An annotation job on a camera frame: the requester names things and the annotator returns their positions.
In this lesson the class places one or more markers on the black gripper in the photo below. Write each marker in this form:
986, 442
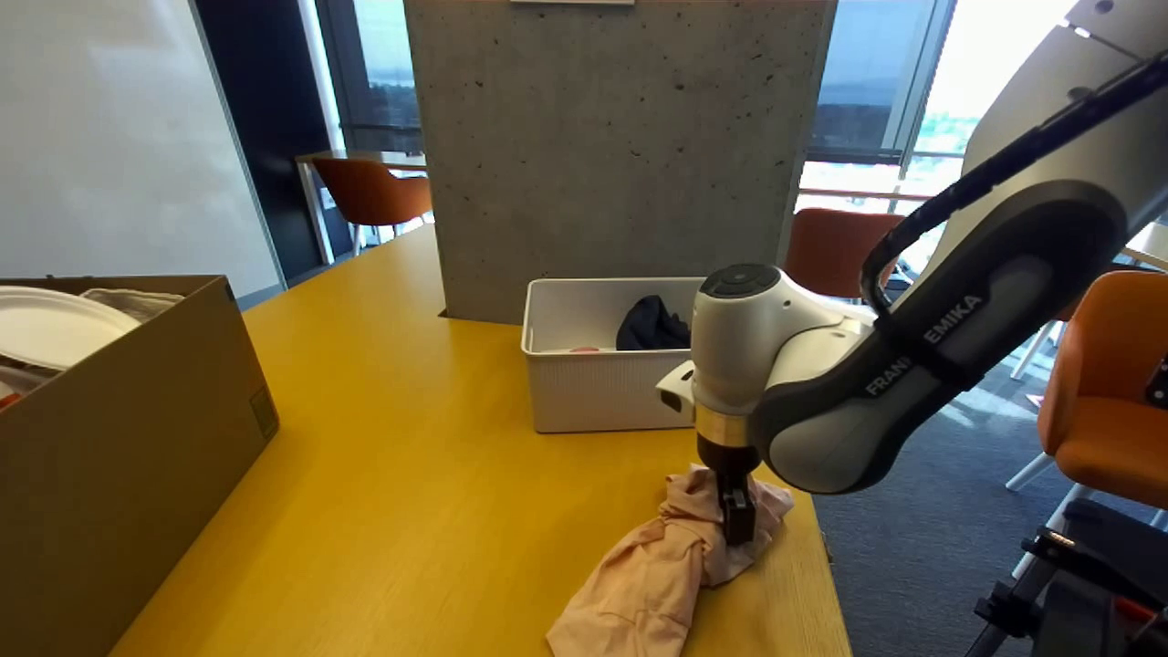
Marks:
728, 464

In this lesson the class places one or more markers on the cream printed t-shirt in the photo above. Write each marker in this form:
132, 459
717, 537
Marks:
658, 572

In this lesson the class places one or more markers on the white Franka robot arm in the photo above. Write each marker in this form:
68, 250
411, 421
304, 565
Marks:
854, 388

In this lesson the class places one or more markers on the white plastic basket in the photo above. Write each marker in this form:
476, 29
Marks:
585, 385

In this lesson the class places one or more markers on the dark crumpled cloth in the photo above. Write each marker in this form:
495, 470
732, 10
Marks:
650, 327

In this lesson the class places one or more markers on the orange chair with white legs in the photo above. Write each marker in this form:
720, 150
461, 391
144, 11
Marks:
833, 250

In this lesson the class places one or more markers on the black tripod stand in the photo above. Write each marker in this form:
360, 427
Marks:
1073, 596

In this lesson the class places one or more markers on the large orange armchair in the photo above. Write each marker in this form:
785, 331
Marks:
1099, 402

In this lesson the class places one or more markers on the grey concrete pillar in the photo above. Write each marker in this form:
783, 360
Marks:
608, 160

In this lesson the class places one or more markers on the black item on armchair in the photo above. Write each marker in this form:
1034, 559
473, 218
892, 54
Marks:
1159, 385

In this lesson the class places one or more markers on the orange chair beside white table leg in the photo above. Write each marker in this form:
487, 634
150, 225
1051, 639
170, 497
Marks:
372, 192

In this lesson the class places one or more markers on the brown cardboard box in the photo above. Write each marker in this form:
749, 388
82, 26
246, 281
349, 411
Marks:
121, 486

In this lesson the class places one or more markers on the white round plate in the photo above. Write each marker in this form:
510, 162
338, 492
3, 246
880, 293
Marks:
57, 327

